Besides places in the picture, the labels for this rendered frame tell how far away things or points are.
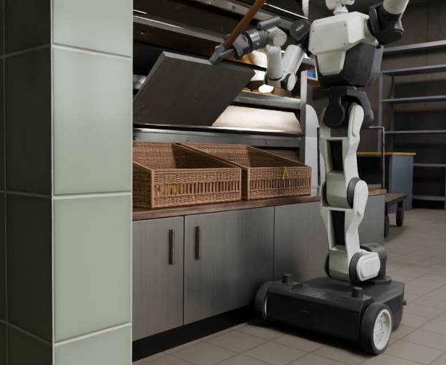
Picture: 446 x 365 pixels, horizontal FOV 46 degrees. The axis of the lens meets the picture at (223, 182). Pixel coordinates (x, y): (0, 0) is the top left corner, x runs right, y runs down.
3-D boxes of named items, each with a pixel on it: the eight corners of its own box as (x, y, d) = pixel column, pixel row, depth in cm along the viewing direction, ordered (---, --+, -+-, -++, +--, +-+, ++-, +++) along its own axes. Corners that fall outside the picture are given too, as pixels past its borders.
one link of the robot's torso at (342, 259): (335, 273, 261) (332, 177, 255) (373, 279, 247) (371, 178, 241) (318, 282, 249) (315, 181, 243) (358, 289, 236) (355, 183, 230)
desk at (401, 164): (323, 202, 899) (324, 152, 894) (413, 209, 795) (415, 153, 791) (296, 205, 839) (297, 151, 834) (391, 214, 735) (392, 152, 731)
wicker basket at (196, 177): (78, 200, 236) (78, 138, 234) (171, 195, 278) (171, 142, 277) (151, 209, 204) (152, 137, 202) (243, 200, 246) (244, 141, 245)
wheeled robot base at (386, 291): (331, 295, 291) (333, 235, 290) (426, 315, 257) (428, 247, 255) (261, 322, 244) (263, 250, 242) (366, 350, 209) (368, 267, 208)
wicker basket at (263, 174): (177, 194, 281) (177, 142, 279) (245, 190, 323) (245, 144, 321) (248, 200, 248) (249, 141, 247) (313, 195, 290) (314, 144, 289)
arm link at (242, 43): (237, 66, 219) (261, 57, 222) (240, 50, 210) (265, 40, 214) (222, 45, 224) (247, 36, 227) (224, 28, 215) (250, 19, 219)
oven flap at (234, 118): (70, 124, 233) (61, 82, 237) (300, 137, 366) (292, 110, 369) (75, 120, 230) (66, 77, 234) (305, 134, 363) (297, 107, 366)
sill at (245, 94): (61, 74, 236) (61, 65, 236) (293, 105, 369) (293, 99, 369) (68, 73, 232) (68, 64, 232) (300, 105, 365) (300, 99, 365)
